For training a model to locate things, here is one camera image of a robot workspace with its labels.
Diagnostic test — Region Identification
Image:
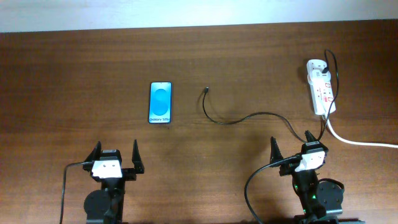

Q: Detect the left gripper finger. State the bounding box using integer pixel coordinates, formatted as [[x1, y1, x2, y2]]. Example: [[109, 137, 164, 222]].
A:
[[85, 141, 101, 162], [132, 139, 144, 170]]

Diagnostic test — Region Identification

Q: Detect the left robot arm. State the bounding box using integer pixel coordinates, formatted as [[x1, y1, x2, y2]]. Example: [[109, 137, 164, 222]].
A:
[[83, 141, 144, 223]]

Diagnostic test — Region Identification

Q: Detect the blue Samsung Galaxy smartphone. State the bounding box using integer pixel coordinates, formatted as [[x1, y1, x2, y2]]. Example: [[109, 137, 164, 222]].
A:
[[149, 82, 172, 124]]

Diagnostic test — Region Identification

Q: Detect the white power strip cord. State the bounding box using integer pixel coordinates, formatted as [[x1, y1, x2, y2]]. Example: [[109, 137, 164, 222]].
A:
[[322, 114, 398, 149]]

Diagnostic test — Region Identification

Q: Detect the white USB charger plug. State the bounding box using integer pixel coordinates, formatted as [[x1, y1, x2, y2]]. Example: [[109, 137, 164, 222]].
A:
[[309, 69, 331, 82]]

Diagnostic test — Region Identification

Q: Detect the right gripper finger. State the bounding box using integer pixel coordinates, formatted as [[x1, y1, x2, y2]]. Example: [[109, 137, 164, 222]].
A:
[[270, 137, 283, 164], [305, 130, 317, 142]]

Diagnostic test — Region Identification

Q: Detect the white power strip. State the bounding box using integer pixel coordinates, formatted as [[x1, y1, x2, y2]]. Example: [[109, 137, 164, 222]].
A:
[[307, 59, 336, 117]]

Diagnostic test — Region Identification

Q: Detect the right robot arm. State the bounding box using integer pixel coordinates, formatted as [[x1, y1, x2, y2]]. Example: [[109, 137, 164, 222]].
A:
[[270, 131, 345, 223]]

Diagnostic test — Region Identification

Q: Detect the thin black charging cable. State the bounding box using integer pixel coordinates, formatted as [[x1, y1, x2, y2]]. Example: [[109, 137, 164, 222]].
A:
[[201, 49, 340, 143]]

